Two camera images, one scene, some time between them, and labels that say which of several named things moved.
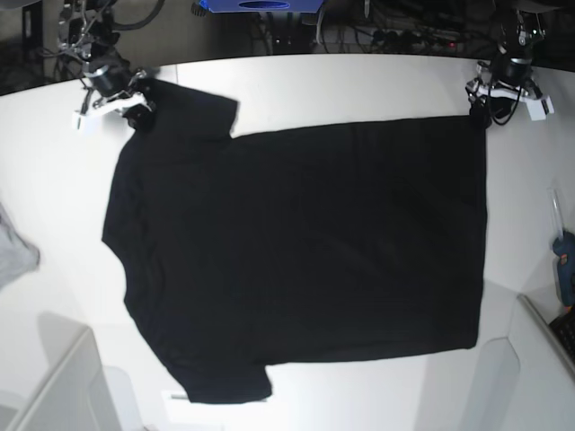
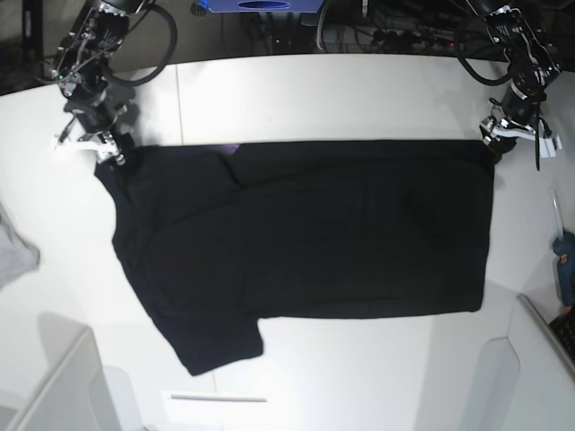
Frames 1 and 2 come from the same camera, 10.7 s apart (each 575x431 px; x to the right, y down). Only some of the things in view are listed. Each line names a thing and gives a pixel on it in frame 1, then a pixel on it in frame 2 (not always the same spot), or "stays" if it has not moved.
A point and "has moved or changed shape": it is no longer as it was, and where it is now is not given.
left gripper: (112, 95) -> (96, 118)
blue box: (263, 5) stays
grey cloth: (17, 255) stays
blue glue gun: (563, 246) stays
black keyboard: (564, 329) stays
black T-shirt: (240, 251) has moved or changed shape
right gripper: (512, 78) -> (519, 118)
